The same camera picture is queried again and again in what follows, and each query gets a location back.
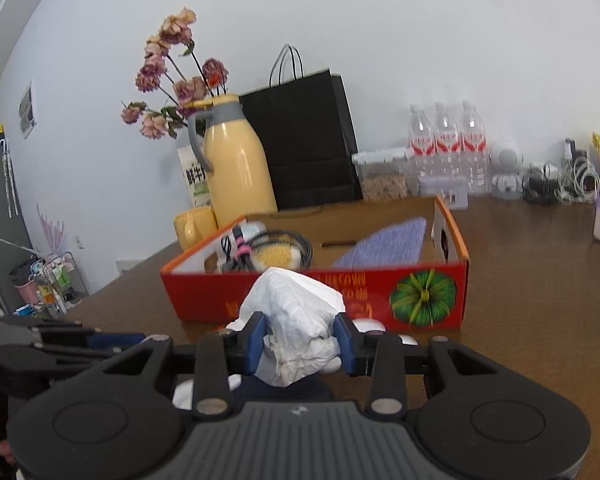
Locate red orange cardboard box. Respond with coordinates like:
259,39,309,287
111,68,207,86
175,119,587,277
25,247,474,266
160,197,469,332

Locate white toy robot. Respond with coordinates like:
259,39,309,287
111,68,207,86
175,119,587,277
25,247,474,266
489,136,524,200

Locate braided black usb cable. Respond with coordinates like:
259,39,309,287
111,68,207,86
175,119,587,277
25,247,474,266
220,224,315,273

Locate white round lid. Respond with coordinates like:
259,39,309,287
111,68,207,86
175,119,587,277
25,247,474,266
352,318,387,334

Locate yellow thermos jug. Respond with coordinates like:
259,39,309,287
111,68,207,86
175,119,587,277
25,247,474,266
188,93,277,226

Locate middle water bottle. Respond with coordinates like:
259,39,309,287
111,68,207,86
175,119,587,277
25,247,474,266
434,102,462,177

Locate water bottle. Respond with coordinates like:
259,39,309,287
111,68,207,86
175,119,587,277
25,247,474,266
460,101,488,195
434,102,462,177
408,105,436,177

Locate yellow ceramic mug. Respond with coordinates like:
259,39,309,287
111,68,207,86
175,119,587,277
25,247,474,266
173,206,218,252

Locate white milk carton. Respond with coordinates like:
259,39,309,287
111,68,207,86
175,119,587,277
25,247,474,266
178,146,211,208

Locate white plastic rectangular case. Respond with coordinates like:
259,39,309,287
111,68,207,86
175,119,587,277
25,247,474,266
218,221,265,272

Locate small white tin box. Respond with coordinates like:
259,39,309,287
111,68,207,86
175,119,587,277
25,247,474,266
418,176,469,210

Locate purple fabric pouch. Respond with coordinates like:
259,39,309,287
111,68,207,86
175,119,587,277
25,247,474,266
332,217,427,269

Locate dried pink rose bouquet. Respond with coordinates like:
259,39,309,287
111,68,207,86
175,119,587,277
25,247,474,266
120,8,228,140

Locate clear seed storage container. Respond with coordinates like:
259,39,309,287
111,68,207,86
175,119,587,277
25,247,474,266
351,148,412,202

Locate tangled cables and chargers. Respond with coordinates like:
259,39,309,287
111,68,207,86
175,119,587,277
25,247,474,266
520,136,600,207

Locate right water bottle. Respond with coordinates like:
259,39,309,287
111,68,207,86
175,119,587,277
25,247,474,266
460,101,488,195

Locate left water bottle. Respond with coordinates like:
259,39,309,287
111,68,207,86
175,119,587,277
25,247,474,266
408,105,436,177

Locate white plastic bag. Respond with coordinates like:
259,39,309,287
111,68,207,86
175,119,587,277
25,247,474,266
226,268,344,388

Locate wire storage rack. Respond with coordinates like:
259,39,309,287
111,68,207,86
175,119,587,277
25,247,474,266
0,252,88,318

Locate plush corgi toy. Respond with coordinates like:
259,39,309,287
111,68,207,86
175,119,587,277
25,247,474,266
251,242,302,271

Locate black paper shopping bag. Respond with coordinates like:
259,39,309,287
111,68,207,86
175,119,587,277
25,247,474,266
240,44,362,210

